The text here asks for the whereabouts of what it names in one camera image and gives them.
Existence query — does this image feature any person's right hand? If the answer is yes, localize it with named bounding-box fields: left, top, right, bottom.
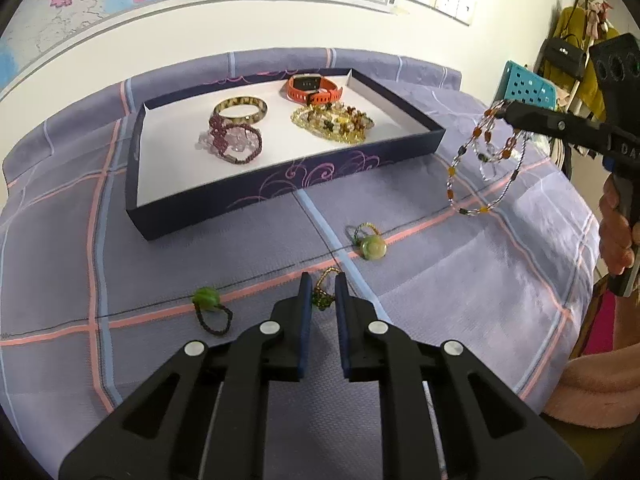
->
left=599, top=176, right=640, bottom=277

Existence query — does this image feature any pink fleece clothing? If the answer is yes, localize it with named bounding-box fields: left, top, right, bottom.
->
left=542, top=345, right=640, bottom=428

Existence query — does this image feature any teal plastic crate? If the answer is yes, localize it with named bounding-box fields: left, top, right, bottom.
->
left=494, top=60, right=557, bottom=111

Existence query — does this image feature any clear bead thin bracelet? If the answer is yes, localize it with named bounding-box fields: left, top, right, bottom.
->
left=477, top=130, right=526, bottom=181

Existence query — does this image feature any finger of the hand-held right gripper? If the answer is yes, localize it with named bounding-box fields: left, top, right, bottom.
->
left=500, top=100, right=616, bottom=156

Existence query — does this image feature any amber mixed bead bracelet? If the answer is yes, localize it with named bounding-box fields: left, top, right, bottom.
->
left=320, top=102, right=375, bottom=143

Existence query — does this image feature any green jade pendant bracelet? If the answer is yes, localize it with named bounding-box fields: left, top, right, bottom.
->
left=345, top=222, right=388, bottom=262

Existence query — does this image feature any orange wrist watch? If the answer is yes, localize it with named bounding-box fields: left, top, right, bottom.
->
left=286, top=74, right=345, bottom=106

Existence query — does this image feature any dark blue shallow cardboard box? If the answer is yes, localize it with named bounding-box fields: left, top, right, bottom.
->
left=125, top=67, right=446, bottom=243

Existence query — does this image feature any yellow bead necklace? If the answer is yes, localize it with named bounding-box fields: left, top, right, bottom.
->
left=291, top=105, right=351, bottom=143

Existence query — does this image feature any purple bead bracelet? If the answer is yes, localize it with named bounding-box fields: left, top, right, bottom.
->
left=209, top=114, right=263, bottom=165

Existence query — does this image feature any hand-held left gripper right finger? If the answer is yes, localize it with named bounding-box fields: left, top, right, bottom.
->
left=334, top=272, right=586, bottom=480

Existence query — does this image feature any small yellow green bracelet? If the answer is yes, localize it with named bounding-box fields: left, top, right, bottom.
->
left=312, top=267, right=346, bottom=311

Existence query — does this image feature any black handbag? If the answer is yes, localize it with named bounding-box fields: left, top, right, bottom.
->
left=544, top=35, right=591, bottom=81

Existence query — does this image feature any clear crystal bead bracelet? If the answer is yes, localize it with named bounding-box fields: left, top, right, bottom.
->
left=197, top=124, right=262, bottom=155

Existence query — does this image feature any gold brown bangle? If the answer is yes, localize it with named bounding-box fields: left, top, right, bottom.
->
left=214, top=95, right=268, bottom=126

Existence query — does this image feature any green bead dark cord bracelet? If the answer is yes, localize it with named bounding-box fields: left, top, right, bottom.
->
left=192, top=287, right=235, bottom=335

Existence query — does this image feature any small pink hanging doll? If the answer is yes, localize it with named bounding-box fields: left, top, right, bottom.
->
left=587, top=0, right=612, bottom=38

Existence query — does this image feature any magenta cloth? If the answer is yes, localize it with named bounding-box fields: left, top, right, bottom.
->
left=575, top=290, right=618, bottom=356

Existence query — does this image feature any multicoloured bead bracelet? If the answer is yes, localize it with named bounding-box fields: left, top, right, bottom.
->
left=446, top=100, right=531, bottom=217

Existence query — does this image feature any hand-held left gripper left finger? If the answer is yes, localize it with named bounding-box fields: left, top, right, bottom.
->
left=59, top=272, right=313, bottom=480

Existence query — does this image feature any yellow hanging garment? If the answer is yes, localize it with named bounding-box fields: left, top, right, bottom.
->
left=542, top=6, right=621, bottom=111

